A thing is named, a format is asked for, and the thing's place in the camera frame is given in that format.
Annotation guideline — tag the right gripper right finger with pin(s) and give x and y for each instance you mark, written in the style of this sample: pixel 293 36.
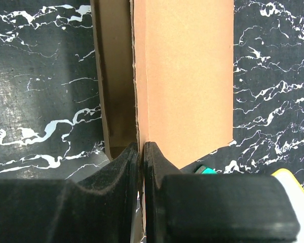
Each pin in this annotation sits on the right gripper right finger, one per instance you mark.
pixel 186 207

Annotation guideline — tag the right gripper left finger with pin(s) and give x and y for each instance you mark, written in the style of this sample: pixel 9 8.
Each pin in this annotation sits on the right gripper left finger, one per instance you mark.
pixel 99 208

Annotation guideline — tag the large cardboard box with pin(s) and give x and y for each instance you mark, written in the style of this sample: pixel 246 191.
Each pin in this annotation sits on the large cardboard box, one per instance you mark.
pixel 165 72

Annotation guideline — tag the green eraser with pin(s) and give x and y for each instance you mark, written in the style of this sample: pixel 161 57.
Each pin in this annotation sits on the green eraser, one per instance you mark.
pixel 205 170

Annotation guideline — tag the white board yellow rim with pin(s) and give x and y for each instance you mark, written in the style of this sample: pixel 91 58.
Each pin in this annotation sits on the white board yellow rim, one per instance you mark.
pixel 295 193

